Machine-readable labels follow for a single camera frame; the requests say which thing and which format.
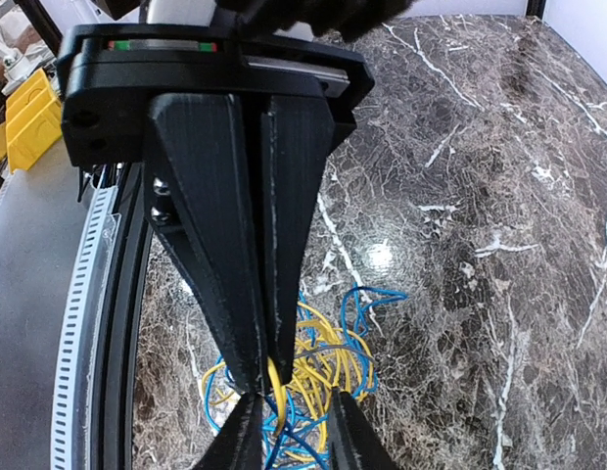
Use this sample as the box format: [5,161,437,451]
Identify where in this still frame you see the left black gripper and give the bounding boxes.
[58,24,374,393]

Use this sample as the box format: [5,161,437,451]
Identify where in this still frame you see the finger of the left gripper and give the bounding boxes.
[260,96,334,383]

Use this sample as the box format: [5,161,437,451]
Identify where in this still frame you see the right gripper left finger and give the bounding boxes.
[193,394,262,470]

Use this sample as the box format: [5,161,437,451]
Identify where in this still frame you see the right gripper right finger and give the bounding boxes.
[327,388,398,470]

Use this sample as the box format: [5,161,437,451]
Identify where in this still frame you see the yellow cable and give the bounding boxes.
[200,298,376,464]

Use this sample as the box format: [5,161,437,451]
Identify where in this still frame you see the yellow storage bins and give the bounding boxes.
[0,69,62,173]

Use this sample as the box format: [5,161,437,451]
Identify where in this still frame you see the blue cable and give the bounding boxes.
[205,285,408,470]

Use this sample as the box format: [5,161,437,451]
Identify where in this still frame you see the black front rail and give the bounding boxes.
[89,164,153,469]

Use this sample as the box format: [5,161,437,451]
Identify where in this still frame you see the white slotted cable duct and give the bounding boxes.
[50,187,117,469]

